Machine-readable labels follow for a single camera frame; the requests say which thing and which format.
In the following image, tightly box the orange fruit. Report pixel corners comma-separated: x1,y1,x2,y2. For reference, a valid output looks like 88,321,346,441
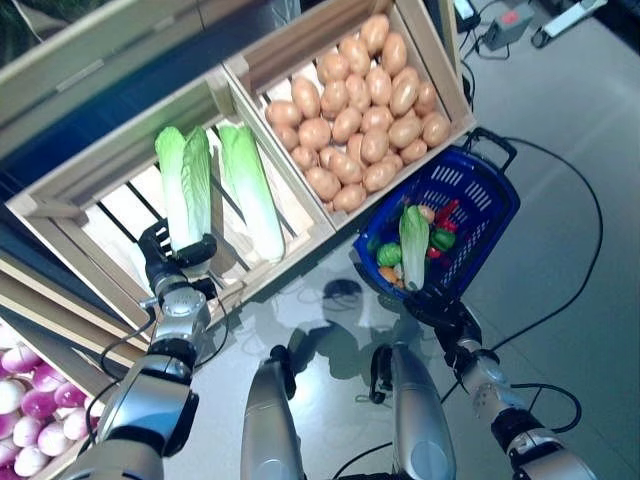
378,266,405,290

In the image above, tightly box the dark green bell pepper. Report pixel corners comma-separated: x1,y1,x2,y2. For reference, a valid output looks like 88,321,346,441
428,228,457,252

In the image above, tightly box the silver right robot leg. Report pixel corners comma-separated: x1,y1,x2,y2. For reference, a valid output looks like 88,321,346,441
370,341,457,480

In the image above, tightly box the white power strip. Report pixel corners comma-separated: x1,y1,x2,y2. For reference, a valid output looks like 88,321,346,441
529,0,609,49

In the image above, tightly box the wooden turnip crate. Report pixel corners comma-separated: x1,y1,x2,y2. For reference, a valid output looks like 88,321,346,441
0,299,151,480

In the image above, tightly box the grey emergency stop box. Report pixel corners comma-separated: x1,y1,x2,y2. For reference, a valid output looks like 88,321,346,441
482,0,537,51

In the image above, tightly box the silver left robot leg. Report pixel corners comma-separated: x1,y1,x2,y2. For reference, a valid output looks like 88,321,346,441
241,344,307,480

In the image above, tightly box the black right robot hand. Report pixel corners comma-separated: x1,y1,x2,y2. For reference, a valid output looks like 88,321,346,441
403,292,479,341

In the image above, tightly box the wooden potato crate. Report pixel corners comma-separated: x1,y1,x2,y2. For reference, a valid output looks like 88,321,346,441
222,0,476,234

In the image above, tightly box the green white napa cabbage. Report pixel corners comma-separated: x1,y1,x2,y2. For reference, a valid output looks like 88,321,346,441
398,204,431,292
217,124,287,265
153,125,214,254

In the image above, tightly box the red chili pepper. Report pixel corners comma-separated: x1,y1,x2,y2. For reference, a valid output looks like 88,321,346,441
433,198,461,234

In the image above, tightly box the light green bell pepper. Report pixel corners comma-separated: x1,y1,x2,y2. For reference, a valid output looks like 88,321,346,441
375,242,404,269

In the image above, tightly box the silver robot leg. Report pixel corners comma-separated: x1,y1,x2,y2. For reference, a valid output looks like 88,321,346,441
241,344,307,480
370,341,457,480

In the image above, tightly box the blue plastic shopping basket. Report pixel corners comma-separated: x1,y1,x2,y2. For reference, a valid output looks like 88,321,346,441
352,127,521,304

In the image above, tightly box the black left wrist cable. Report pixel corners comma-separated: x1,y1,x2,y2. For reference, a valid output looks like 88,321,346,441
99,298,159,384

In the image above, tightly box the black power adapter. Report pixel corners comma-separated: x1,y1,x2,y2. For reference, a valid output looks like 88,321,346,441
452,0,482,22

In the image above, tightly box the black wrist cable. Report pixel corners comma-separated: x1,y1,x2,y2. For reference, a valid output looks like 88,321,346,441
99,298,159,384
509,382,585,432

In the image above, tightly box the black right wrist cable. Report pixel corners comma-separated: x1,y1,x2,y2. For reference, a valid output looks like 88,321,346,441
509,382,585,432

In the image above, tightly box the long black floor cable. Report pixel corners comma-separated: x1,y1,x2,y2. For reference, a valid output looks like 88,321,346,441
439,134,604,396

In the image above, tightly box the wooden cabbage crate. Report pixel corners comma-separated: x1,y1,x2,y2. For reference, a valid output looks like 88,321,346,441
4,64,336,331

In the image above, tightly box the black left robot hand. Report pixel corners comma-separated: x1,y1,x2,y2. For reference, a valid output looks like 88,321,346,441
138,222,219,289

